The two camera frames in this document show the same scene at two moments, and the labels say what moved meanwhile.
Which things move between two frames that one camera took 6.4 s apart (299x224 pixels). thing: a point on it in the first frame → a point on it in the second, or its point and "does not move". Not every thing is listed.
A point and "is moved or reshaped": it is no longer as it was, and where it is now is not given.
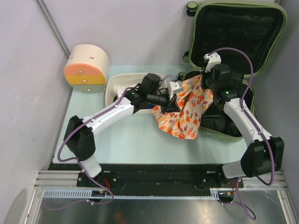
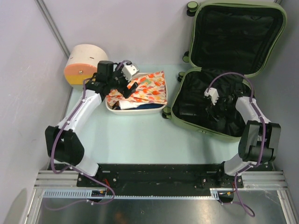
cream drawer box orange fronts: (86, 70) does not move
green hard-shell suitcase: (245, 34) does not move
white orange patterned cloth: (193, 102) is moved or reshaped
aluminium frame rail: (68, 179) does not move
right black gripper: (204, 75) → (214, 109)
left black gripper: (170, 106) → (126, 92)
